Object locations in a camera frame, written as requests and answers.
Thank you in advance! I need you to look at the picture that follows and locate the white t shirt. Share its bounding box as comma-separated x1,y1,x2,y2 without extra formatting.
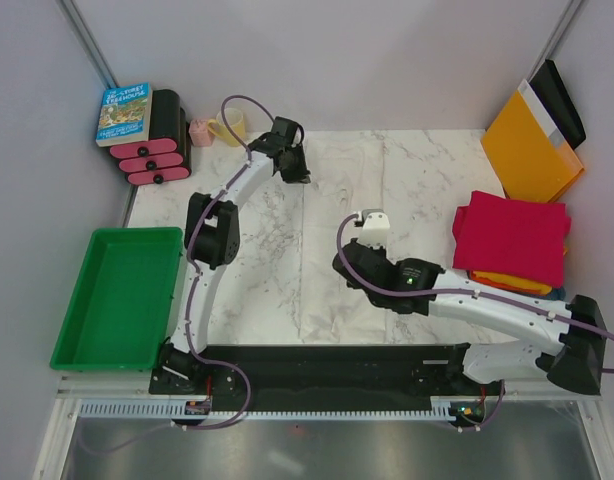
299,132,443,346

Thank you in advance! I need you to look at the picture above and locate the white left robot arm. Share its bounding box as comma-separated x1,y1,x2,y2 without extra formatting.
158,117,310,393

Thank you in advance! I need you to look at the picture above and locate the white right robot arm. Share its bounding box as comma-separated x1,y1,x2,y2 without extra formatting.
332,239,606,395

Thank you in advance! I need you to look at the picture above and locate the yellow mug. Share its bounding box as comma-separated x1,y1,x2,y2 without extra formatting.
207,107,246,147

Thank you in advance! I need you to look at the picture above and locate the small pink container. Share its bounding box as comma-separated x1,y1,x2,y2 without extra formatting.
188,119,213,148

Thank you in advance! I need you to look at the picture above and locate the black pink drawer organizer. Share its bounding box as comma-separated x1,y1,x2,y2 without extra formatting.
108,89,191,186

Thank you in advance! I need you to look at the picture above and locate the blue treehouse book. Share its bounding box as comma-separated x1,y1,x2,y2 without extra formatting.
95,83,153,148

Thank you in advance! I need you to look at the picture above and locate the green plastic tray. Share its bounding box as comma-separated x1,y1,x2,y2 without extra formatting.
50,227,183,372

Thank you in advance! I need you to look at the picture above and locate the orange folded t shirt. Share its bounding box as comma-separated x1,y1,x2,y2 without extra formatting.
453,242,568,295

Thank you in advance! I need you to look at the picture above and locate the red folded t shirt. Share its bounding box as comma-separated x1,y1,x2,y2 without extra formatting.
452,191,571,288

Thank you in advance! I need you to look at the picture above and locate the black folder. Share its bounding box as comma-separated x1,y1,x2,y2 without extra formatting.
529,59,586,149

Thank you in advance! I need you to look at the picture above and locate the blue folded t shirt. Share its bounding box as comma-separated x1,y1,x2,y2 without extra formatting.
545,287,567,301

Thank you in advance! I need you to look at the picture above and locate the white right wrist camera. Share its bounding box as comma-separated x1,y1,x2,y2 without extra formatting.
355,209,391,250

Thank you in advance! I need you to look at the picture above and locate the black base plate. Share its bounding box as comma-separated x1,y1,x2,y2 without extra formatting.
149,344,501,411

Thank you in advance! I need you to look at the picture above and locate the white cable duct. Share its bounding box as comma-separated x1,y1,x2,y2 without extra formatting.
77,398,464,422

